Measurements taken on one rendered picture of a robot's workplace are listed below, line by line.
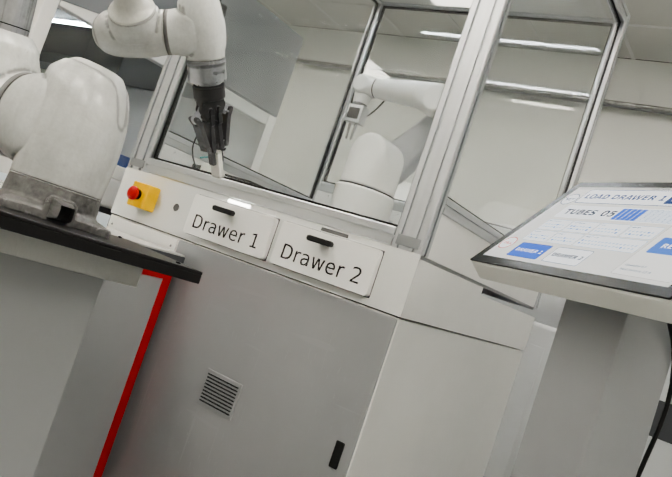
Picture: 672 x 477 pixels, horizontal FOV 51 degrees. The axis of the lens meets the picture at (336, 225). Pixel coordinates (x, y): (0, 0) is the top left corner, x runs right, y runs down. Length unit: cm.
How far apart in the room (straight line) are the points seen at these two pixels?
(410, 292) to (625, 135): 356
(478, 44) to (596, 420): 87
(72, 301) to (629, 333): 91
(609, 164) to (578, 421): 377
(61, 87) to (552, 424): 100
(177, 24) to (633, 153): 374
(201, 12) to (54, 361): 82
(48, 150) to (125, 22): 51
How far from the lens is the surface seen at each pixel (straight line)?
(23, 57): 135
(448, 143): 162
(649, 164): 491
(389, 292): 159
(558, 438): 131
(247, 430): 177
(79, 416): 191
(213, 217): 190
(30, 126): 125
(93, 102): 123
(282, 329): 172
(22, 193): 123
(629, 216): 134
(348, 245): 164
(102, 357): 188
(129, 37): 167
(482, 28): 170
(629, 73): 516
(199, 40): 166
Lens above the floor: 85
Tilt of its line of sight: 3 degrees up
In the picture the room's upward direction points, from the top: 19 degrees clockwise
